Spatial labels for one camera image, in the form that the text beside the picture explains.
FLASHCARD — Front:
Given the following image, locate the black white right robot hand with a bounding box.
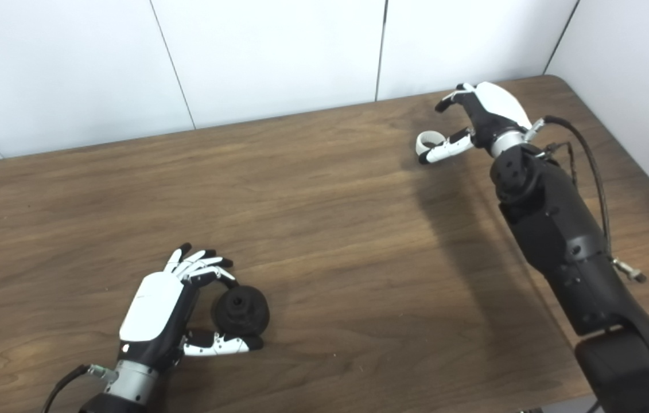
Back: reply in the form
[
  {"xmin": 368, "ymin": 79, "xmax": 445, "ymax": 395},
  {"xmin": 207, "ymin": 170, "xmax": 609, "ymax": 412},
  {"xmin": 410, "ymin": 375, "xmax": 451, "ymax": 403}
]
[{"xmin": 419, "ymin": 82, "xmax": 533, "ymax": 165}]

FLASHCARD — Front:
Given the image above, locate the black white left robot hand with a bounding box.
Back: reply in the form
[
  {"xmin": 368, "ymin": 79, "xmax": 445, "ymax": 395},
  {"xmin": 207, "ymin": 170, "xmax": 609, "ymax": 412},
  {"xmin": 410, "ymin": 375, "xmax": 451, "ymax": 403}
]
[{"xmin": 119, "ymin": 243, "xmax": 265, "ymax": 368}]

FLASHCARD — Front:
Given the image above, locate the round black plastic part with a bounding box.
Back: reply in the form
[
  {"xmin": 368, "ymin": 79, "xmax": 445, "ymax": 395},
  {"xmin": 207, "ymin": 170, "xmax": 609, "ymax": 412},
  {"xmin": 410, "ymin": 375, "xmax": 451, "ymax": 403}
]
[{"xmin": 211, "ymin": 285, "xmax": 271, "ymax": 337}]

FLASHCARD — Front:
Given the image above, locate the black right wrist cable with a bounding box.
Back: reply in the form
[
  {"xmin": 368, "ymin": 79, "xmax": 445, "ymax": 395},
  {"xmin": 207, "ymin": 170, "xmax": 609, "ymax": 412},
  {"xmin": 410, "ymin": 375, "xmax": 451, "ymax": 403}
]
[{"xmin": 524, "ymin": 115, "xmax": 647, "ymax": 284}]

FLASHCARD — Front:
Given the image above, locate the white plastic ring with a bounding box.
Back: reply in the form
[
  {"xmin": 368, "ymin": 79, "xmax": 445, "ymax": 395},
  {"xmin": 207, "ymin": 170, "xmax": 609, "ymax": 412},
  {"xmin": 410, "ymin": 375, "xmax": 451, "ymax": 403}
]
[{"xmin": 415, "ymin": 131, "xmax": 446, "ymax": 157}]

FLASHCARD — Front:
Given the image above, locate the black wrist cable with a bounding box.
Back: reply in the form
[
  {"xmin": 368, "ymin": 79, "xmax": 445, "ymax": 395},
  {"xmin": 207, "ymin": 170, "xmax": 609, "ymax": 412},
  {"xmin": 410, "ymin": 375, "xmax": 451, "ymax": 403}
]
[
  {"xmin": 524, "ymin": 115, "xmax": 647, "ymax": 284},
  {"xmin": 42, "ymin": 364, "xmax": 119, "ymax": 413}
]

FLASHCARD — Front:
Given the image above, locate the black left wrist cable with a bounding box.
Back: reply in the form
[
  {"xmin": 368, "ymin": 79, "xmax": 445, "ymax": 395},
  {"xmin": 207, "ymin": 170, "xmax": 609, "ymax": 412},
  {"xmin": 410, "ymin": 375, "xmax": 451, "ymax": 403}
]
[{"xmin": 42, "ymin": 364, "xmax": 119, "ymax": 413}]

